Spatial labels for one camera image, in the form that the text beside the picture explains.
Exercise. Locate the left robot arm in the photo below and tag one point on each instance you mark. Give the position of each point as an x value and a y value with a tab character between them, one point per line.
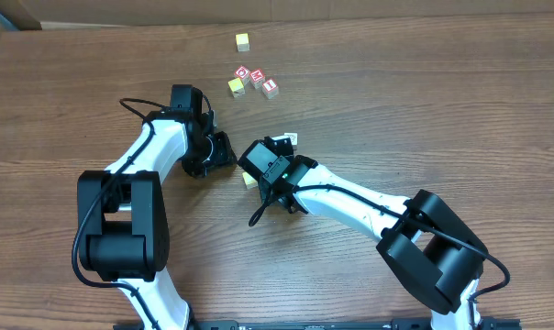
123	237

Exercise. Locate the red letter M block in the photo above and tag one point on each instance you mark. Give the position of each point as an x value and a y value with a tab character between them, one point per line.
257	78

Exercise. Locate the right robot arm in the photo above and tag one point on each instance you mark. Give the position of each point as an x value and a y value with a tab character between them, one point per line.
429	249

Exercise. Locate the red letter O block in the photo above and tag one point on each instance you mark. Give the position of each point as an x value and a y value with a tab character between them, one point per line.
243	73

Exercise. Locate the yellow top wooden block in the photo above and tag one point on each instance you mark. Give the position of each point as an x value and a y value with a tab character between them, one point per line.
249	181

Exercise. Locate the yellow block near red blocks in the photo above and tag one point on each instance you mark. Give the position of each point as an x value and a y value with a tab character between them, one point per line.
236	87

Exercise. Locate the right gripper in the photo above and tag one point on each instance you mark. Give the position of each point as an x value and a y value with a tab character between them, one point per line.
280	147

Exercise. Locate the far yellow wooden block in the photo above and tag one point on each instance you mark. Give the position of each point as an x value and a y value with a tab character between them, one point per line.
242	42

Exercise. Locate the red letter I block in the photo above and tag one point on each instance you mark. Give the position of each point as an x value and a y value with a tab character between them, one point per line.
270	88

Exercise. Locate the yellow wooden block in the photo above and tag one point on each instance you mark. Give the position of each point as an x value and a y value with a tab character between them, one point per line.
249	181
242	42

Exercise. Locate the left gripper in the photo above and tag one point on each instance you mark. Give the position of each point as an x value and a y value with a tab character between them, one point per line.
220	154

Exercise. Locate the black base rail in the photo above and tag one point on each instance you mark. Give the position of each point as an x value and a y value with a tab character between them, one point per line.
488	323

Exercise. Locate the beige picture wooden block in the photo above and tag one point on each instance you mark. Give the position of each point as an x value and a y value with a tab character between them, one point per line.
294	139

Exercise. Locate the cardboard box back edge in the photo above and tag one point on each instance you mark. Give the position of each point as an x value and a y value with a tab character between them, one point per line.
30	14

